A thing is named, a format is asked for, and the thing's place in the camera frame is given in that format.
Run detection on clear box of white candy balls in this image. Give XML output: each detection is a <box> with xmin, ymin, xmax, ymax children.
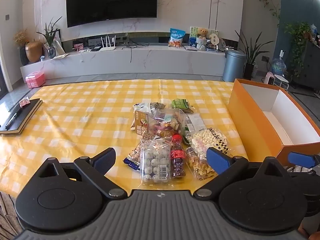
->
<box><xmin>140</xmin><ymin>139</ymin><xmax>172</xmax><ymax>183</ymax></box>

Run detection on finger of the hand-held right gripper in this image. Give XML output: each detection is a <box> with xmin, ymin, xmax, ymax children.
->
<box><xmin>287</xmin><ymin>151</ymin><xmax>320</xmax><ymax>169</ymax></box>

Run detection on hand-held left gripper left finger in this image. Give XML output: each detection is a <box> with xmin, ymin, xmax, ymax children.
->
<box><xmin>32</xmin><ymin>147</ymin><xmax>127</xmax><ymax>200</ymax></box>

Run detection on blue water jug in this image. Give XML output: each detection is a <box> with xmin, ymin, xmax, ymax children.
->
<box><xmin>271</xmin><ymin>51</ymin><xmax>287</xmax><ymax>76</ymax></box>

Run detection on green label raisin packet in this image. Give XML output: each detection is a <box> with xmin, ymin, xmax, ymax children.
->
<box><xmin>171</xmin><ymin>98</ymin><xmax>195</xmax><ymax>113</ymax></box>

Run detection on marble television console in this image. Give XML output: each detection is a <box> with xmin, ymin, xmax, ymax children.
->
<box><xmin>20</xmin><ymin>44</ymin><xmax>227</xmax><ymax>81</ymax></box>

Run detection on orange cardboard box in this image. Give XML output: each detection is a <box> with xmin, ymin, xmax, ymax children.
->
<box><xmin>228</xmin><ymin>79</ymin><xmax>320</xmax><ymax>167</ymax></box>

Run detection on hanging wall vine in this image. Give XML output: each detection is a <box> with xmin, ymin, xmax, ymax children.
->
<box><xmin>249</xmin><ymin>0</ymin><xmax>281</xmax><ymax>27</ymax></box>

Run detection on white crinkled snack packet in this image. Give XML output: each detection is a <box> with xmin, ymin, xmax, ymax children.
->
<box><xmin>133</xmin><ymin>102</ymin><xmax>153</xmax><ymax>113</ymax></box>

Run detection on grey metal trash can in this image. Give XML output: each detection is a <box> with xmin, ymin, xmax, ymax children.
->
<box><xmin>222</xmin><ymin>49</ymin><xmax>247</xmax><ymax>83</ymax></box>

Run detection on green plant in glass vase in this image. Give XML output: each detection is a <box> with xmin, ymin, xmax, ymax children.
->
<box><xmin>36</xmin><ymin>16</ymin><xmax>63</xmax><ymax>59</ymax></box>

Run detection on black hanging cable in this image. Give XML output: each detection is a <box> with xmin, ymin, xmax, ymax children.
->
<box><xmin>121</xmin><ymin>44</ymin><xmax>150</xmax><ymax>63</ymax></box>

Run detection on brown snack packet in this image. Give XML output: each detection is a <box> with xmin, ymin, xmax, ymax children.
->
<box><xmin>131</xmin><ymin>110</ymin><xmax>151</xmax><ymax>136</ymax></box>

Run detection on tall potted floor plant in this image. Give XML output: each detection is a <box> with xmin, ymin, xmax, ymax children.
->
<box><xmin>234</xmin><ymin>29</ymin><xmax>271</xmax><ymax>81</ymax></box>

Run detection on brown round vase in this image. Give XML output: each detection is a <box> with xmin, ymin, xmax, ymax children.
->
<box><xmin>25</xmin><ymin>41</ymin><xmax>43</xmax><ymax>63</ymax></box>

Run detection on white and green snack packet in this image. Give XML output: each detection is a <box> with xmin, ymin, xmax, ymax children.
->
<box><xmin>184</xmin><ymin>114</ymin><xmax>208</xmax><ymax>144</ymax></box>

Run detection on black pen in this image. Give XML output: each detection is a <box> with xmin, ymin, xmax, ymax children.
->
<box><xmin>5</xmin><ymin>104</ymin><xmax>21</xmax><ymax>131</ymax></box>

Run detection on black notebook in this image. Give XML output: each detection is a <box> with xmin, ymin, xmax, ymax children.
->
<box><xmin>0</xmin><ymin>98</ymin><xmax>43</xmax><ymax>135</ymax></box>

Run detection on yellow checked tablecloth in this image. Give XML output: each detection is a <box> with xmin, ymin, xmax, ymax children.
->
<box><xmin>0</xmin><ymin>79</ymin><xmax>250</xmax><ymax>198</ymax></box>

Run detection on white round stool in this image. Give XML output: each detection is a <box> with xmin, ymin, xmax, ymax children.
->
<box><xmin>272</xmin><ymin>73</ymin><xmax>291</xmax><ymax>91</ymax></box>

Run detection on small cola bottle red cap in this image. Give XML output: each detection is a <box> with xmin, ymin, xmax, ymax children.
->
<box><xmin>170</xmin><ymin>134</ymin><xmax>187</xmax><ymax>180</ymax></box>

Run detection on clear snack packet blue edge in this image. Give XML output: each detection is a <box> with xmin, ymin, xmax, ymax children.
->
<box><xmin>122</xmin><ymin>142</ymin><xmax>142</xmax><ymax>172</ymax></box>

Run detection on dried flowers in dark vase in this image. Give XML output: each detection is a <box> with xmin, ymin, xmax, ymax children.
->
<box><xmin>13</xmin><ymin>28</ymin><xmax>30</xmax><ymax>66</ymax></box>

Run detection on pink plastic stool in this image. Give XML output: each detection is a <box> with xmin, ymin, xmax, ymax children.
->
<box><xmin>263</xmin><ymin>72</ymin><xmax>276</xmax><ymax>85</ymax></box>

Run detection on dark grey cabinet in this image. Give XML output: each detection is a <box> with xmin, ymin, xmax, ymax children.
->
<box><xmin>292</xmin><ymin>41</ymin><xmax>320</xmax><ymax>91</ymax></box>

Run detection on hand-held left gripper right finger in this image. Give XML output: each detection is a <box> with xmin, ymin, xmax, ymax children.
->
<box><xmin>194</xmin><ymin>147</ymin><xmax>287</xmax><ymax>200</ymax></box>

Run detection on checker print white candy bag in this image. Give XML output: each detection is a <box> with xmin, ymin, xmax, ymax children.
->
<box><xmin>187</xmin><ymin>127</ymin><xmax>232</xmax><ymax>157</ymax></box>

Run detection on wall-mounted television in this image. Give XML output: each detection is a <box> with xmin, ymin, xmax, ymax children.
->
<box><xmin>66</xmin><ymin>0</ymin><xmax>159</xmax><ymax>28</ymax></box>

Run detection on round paper fan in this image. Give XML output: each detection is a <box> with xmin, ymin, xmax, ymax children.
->
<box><xmin>208</xmin><ymin>35</ymin><xmax>222</xmax><ymax>51</ymax></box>

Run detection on white router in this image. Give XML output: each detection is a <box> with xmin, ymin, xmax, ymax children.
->
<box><xmin>99</xmin><ymin>36</ymin><xmax>117</xmax><ymax>52</ymax></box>

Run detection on clear bag of mixed candies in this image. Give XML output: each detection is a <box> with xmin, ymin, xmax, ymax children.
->
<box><xmin>149</xmin><ymin>108</ymin><xmax>186</xmax><ymax>141</ymax></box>

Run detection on clear bag of peanuts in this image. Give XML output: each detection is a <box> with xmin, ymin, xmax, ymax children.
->
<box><xmin>185</xmin><ymin>146</ymin><xmax>218</xmax><ymax>181</ymax></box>

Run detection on pink storage box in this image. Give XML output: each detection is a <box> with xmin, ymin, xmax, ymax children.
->
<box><xmin>25</xmin><ymin>71</ymin><xmax>46</xmax><ymax>89</ymax></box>

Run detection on blue snack bag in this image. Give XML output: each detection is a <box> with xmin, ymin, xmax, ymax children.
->
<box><xmin>168</xmin><ymin>28</ymin><xmax>186</xmax><ymax>48</ymax></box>

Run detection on trailing ivy plant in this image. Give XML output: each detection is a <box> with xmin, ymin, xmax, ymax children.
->
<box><xmin>283</xmin><ymin>22</ymin><xmax>313</xmax><ymax>78</ymax></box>

